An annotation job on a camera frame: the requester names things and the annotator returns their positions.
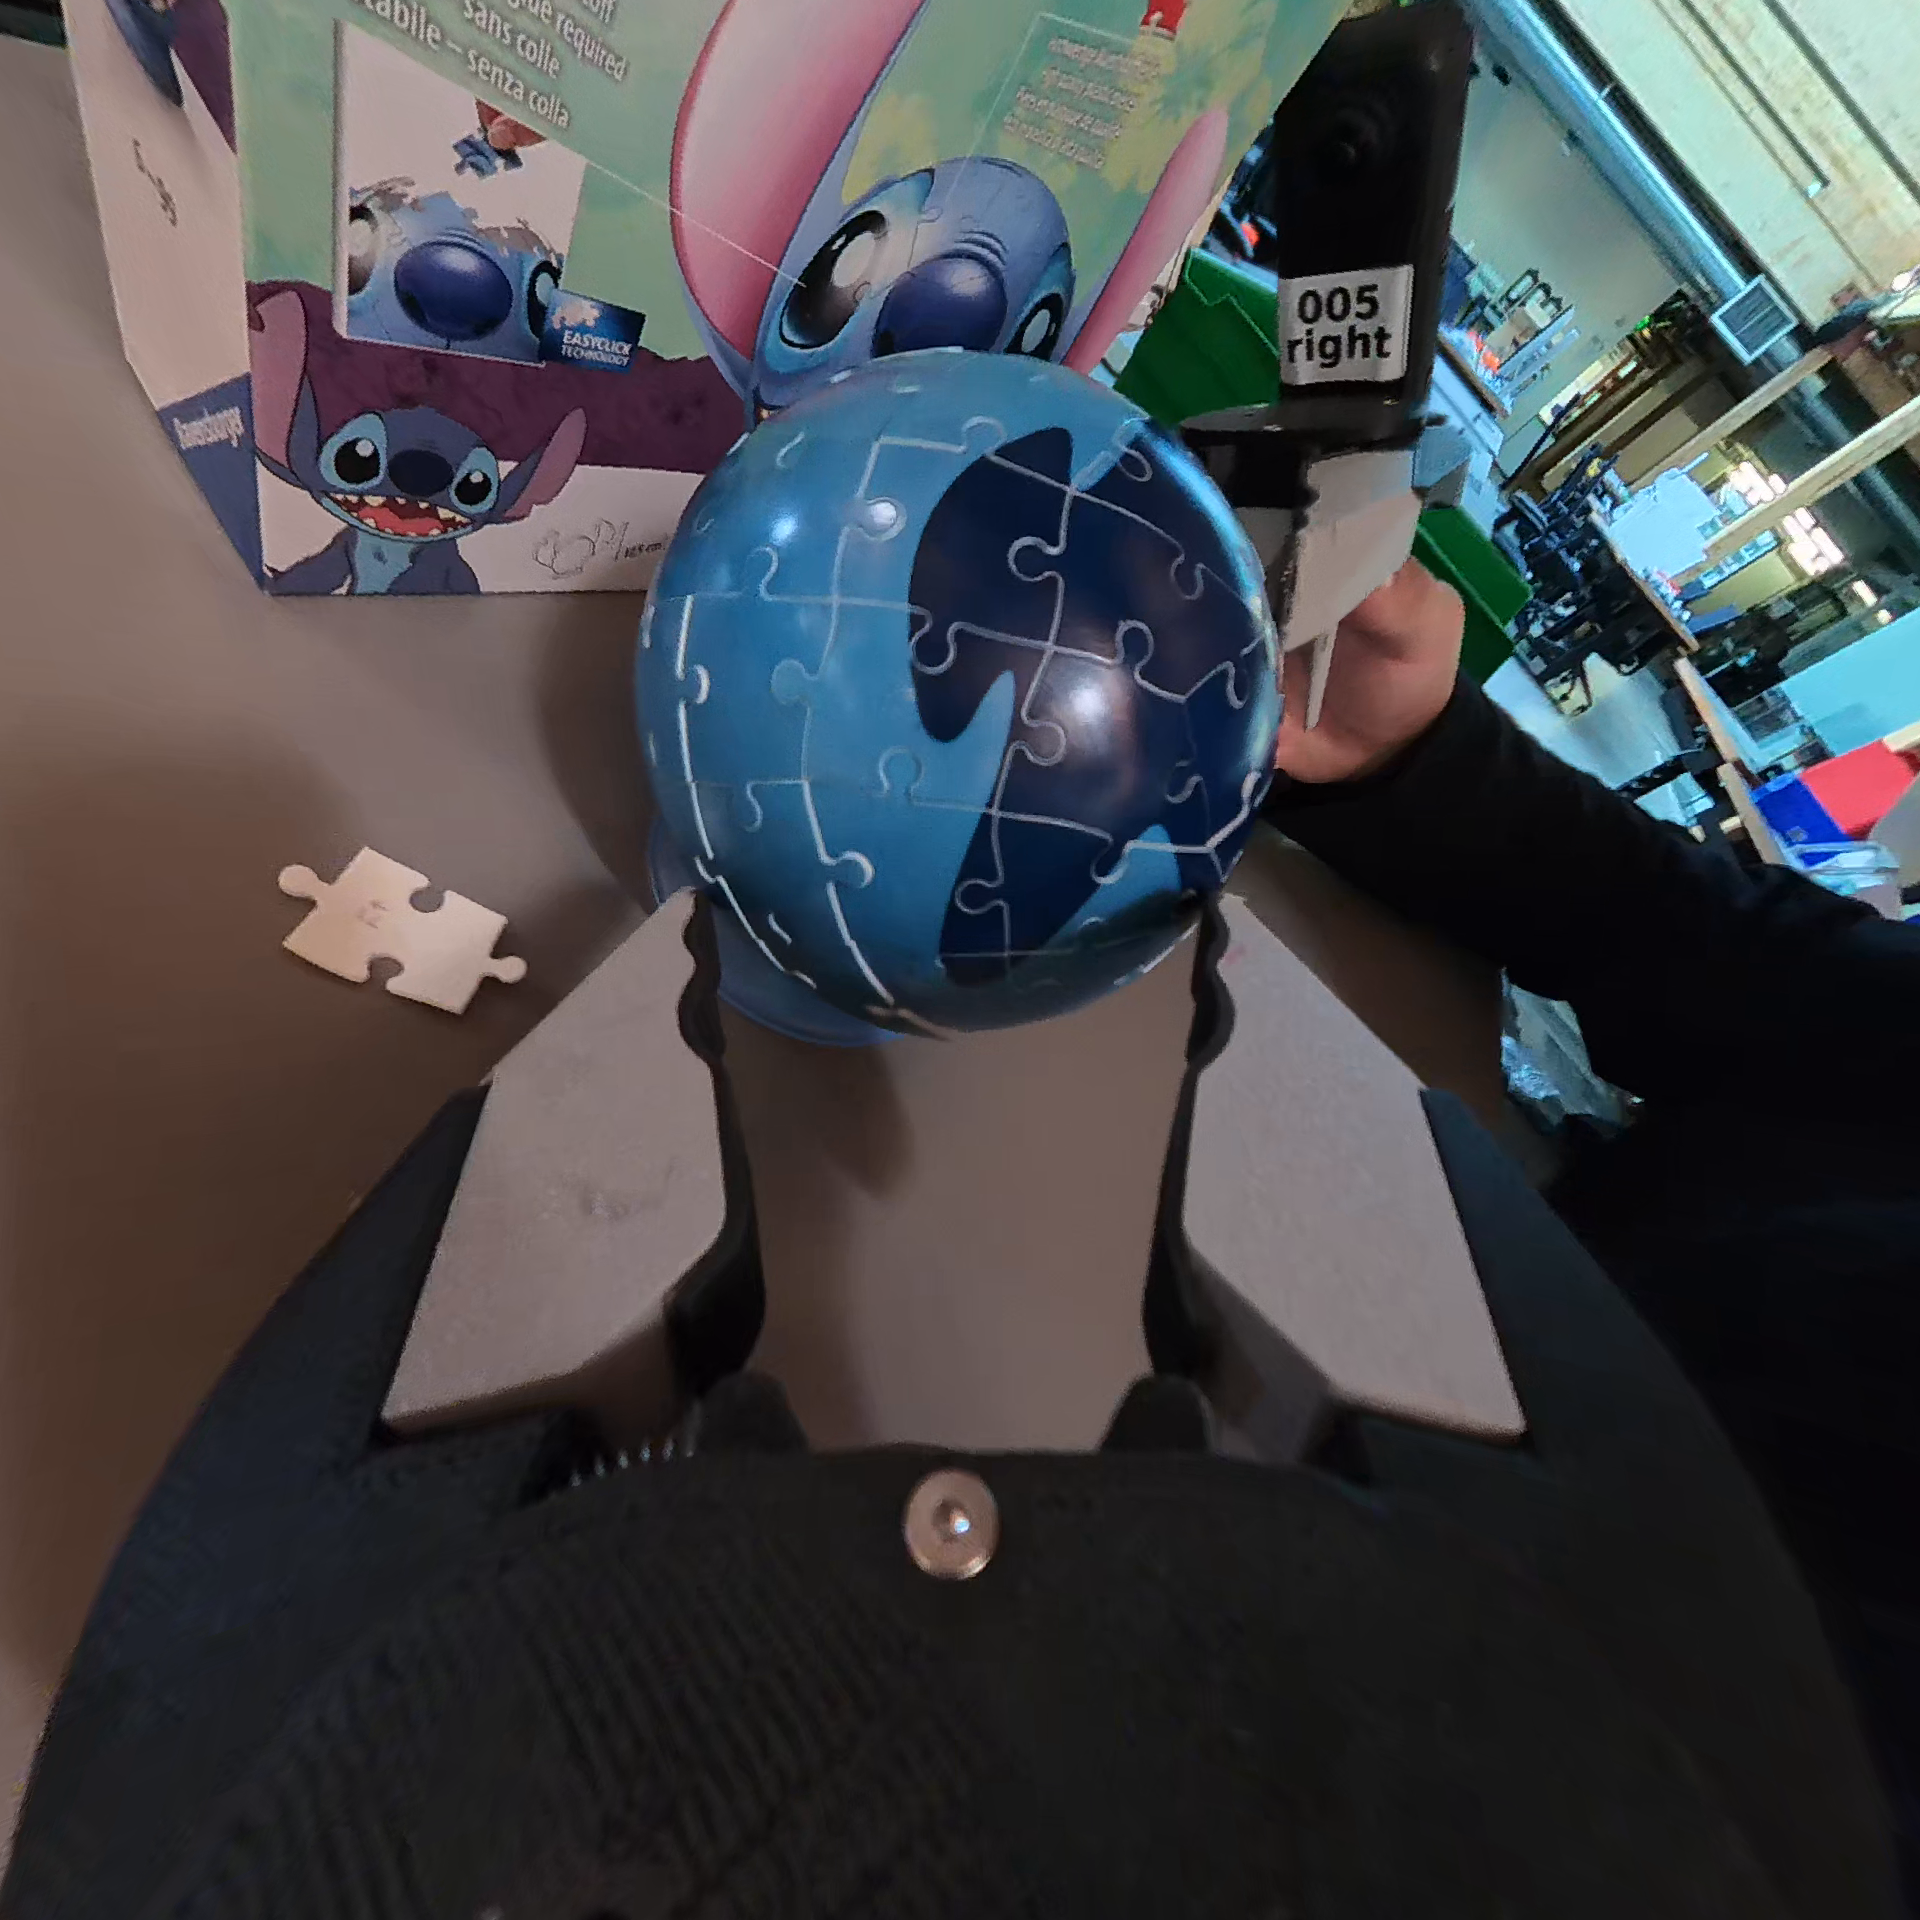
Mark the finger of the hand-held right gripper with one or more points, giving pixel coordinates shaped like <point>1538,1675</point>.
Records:
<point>1352,541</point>

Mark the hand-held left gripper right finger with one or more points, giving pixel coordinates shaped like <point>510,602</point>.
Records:
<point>1333,1247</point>

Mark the grey wall vent grille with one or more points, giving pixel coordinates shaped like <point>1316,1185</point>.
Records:
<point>1751,317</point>

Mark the person's right hand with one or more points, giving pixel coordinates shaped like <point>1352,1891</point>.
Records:
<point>1394,675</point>

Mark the printed cartoon puzzle box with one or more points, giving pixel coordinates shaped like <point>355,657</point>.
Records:
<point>450,226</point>

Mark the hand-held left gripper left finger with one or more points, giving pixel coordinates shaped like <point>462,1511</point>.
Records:
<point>568,1227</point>

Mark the long silver wall duct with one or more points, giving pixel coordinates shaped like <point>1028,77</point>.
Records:
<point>1681,105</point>

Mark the blue storage bin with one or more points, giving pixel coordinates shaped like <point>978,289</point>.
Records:
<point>1788,819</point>

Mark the white joined puzzle pieces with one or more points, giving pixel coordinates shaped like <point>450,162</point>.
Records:
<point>391,933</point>

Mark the blue puzzle ball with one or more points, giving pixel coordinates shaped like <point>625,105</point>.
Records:
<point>840,724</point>

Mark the red storage bin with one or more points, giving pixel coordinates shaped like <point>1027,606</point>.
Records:
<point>1865,790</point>

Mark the green storage bin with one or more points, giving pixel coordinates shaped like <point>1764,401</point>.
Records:
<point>1202,340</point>

